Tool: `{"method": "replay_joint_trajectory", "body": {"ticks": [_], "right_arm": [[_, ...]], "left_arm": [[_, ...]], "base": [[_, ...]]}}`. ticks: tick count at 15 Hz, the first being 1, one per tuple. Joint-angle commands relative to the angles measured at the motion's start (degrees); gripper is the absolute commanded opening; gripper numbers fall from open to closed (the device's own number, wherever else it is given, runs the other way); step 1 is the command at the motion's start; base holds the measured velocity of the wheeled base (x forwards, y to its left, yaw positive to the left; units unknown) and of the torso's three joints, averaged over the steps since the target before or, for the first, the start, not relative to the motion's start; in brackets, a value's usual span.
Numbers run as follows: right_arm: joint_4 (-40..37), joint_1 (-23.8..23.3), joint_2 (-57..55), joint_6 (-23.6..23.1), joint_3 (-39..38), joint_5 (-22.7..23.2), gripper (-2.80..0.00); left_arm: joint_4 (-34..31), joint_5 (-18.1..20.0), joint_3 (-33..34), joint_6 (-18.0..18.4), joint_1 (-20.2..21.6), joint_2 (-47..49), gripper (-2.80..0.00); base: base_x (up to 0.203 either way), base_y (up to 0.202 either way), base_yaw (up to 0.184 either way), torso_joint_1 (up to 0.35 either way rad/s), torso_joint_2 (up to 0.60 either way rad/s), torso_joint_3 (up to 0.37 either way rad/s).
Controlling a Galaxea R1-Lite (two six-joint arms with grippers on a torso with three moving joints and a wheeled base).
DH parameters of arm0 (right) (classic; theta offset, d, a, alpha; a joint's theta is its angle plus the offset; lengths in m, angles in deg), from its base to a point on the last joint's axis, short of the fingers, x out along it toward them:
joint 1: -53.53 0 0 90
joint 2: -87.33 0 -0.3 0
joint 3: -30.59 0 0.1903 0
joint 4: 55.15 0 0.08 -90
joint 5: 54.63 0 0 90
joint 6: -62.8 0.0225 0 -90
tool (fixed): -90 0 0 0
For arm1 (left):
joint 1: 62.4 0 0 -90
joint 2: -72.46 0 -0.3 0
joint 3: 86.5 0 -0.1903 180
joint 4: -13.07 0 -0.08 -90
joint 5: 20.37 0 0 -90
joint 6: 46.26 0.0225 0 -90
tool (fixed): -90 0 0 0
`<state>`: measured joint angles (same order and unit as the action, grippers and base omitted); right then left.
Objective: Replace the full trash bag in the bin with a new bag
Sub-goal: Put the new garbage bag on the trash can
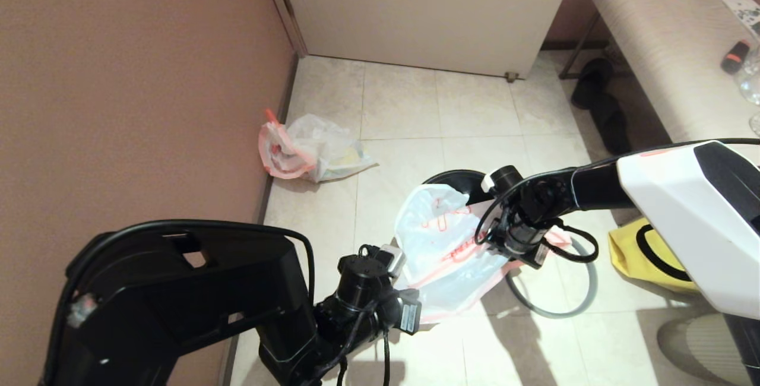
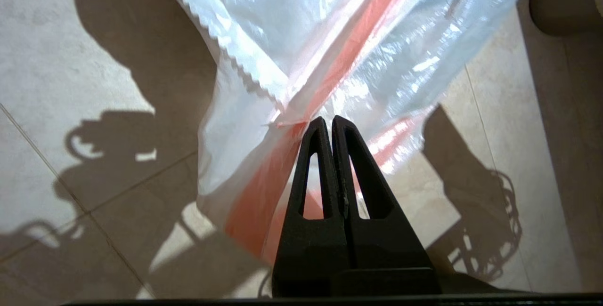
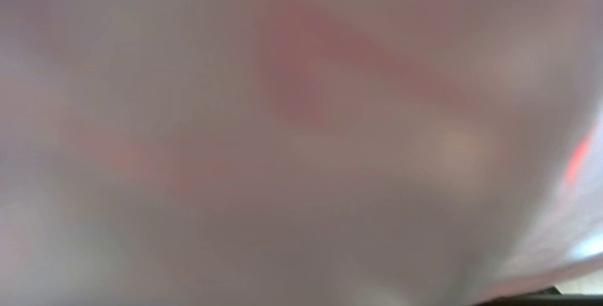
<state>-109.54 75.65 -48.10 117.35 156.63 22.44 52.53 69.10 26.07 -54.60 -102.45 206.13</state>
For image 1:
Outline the white door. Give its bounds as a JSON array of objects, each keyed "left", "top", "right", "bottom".
[{"left": 274, "top": 0, "right": 580, "bottom": 80}]

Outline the yellow fabric bag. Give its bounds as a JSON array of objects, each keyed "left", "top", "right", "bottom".
[{"left": 609, "top": 217, "right": 704, "bottom": 295}]

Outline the beige door frame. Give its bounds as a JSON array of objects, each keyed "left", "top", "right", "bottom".
[{"left": 256, "top": 0, "right": 309, "bottom": 59}]

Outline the black slipper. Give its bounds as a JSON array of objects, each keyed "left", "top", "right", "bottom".
[
  {"left": 570, "top": 58, "right": 615, "bottom": 110},
  {"left": 594, "top": 96, "right": 632, "bottom": 156}
]

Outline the white red-printed trash bag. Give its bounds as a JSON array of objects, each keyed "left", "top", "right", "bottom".
[
  {"left": 394, "top": 184, "right": 572, "bottom": 325},
  {"left": 258, "top": 108, "right": 379, "bottom": 183}
]

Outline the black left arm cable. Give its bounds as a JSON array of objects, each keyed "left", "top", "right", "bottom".
[{"left": 45, "top": 220, "right": 392, "bottom": 386}]

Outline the grey skirting board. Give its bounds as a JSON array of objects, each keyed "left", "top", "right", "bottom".
[{"left": 217, "top": 53, "right": 300, "bottom": 386}]

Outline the white leaflet with blue print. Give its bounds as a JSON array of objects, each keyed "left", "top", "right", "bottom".
[{"left": 721, "top": 0, "right": 760, "bottom": 37}]

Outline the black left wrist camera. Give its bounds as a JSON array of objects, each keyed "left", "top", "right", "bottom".
[{"left": 336, "top": 243, "right": 408, "bottom": 311}]

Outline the light woodgrain desk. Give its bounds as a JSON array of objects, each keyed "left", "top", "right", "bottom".
[{"left": 557, "top": 0, "right": 760, "bottom": 164}]

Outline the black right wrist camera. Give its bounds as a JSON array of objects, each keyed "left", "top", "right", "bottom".
[{"left": 481, "top": 165, "right": 524, "bottom": 194}]

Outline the black round trash bin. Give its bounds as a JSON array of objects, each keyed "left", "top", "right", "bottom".
[{"left": 422, "top": 169, "right": 495, "bottom": 206}]

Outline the black marker with red band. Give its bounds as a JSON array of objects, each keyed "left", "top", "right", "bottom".
[{"left": 720, "top": 40, "right": 751, "bottom": 75}]

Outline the grey bin ring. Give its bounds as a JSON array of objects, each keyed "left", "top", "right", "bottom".
[{"left": 505, "top": 236, "right": 598, "bottom": 319}]

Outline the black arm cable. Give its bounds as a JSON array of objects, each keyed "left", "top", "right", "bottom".
[
  {"left": 45, "top": 220, "right": 392, "bottom": 386},
  {"left": 474, "top": 172, "right": 600, "bottom": 264}
]

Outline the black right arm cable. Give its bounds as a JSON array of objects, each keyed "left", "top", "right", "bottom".
[{"left": 474, "top": 172, "right": 600, "bottom": 264}]

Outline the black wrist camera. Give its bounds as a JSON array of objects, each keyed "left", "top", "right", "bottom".
[
  {"left": 336, "top": 243, "right": 408, "bottom": 311},
  {"left": 481, "top": 165, "right": 524, "bottom": 194}
]

